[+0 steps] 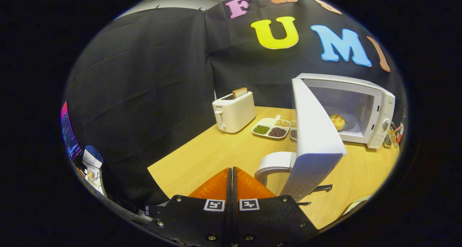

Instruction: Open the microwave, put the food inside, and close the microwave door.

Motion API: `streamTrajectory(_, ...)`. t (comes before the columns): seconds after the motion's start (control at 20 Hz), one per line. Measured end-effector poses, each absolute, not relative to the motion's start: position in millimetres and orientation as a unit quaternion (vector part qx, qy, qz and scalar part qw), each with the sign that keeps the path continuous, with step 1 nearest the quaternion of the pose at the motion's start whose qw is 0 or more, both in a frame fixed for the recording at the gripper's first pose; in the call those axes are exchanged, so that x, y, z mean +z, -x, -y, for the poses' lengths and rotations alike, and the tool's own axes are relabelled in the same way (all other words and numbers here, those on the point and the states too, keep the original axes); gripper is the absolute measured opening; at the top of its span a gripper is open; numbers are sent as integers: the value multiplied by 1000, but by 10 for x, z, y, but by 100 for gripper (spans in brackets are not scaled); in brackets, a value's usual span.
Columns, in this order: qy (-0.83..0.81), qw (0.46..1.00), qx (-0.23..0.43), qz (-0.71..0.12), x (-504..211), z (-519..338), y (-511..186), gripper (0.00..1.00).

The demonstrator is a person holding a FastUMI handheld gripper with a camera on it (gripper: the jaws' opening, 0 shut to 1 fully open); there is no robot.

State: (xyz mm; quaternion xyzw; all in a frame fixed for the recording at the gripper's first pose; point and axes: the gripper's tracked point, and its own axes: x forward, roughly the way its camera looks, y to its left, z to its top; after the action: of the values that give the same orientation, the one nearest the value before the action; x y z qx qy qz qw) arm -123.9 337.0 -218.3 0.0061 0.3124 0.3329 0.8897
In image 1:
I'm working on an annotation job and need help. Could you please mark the white toaster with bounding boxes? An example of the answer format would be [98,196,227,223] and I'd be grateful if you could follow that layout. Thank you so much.
[212,91,256,133]

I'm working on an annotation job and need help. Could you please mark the computer monitor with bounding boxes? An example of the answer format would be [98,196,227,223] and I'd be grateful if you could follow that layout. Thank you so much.
[61,101,83,162]

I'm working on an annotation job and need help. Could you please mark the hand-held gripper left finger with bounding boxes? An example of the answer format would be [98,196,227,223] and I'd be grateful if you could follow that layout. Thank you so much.
[144,167,232,247]

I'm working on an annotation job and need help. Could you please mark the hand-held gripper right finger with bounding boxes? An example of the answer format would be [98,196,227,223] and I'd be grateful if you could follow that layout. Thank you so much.
[233,167,320,247]

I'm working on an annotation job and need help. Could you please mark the white papers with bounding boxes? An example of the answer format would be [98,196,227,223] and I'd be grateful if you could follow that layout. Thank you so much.
[74,150,107,197]

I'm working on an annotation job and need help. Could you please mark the white microwave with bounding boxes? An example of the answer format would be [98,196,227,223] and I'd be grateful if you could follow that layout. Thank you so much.
[254,73,396,206]

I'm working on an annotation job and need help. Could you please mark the blue cloth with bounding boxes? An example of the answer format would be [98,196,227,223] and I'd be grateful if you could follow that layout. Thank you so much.
[87,145,104,163]

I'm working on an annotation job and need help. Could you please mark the clear plastic water bottle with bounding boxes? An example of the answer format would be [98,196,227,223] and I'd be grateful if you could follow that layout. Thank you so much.
[395,108,406,144]

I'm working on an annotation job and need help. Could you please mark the metal wire basket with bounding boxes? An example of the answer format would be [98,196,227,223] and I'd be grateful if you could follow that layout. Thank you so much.
[383,126,397,148]

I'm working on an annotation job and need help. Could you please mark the yellow bread bun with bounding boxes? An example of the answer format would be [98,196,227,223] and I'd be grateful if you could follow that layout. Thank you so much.
[329,114,346,131]

